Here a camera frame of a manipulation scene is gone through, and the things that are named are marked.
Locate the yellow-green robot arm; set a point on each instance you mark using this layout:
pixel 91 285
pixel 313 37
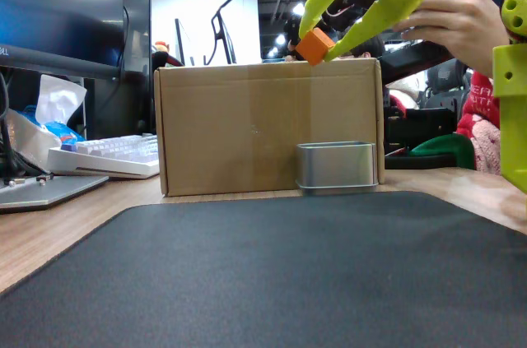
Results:
pixel 512 117

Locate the white mechanical keyboard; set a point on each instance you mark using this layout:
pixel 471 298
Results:
pixel 115 150

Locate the square metal tin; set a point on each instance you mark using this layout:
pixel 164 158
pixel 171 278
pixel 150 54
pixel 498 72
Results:
pixel 335 167

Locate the brown cardboard box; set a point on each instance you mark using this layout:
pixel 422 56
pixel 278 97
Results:
pixel 226 126

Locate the red orange plush toy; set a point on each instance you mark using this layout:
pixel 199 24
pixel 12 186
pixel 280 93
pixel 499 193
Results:
pixel 162 49

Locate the dark computer monitor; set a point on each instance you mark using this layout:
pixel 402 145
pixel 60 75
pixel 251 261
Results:
pixel 62 15

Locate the blue white tissue pack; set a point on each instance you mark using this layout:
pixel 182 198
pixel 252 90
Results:
pixel 29 138

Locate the grey monitor stand base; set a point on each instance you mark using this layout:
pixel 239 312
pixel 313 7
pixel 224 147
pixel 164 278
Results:
pixel 41 196

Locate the green fabric piece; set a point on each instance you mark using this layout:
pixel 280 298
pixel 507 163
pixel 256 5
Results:
pixel 444 146

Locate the black office chair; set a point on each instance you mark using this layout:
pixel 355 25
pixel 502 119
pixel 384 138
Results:
pixel 444 76

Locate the black mouse pad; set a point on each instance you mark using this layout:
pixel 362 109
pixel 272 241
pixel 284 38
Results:
pixel 263 274

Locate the red white patterned sleeve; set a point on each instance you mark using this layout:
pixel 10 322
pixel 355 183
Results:
pixel 479 117

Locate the person's bare hand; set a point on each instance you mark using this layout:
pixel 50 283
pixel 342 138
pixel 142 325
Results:
pixel 465 23

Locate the small orange object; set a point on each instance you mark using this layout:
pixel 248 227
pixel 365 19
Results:
pixel 315 47

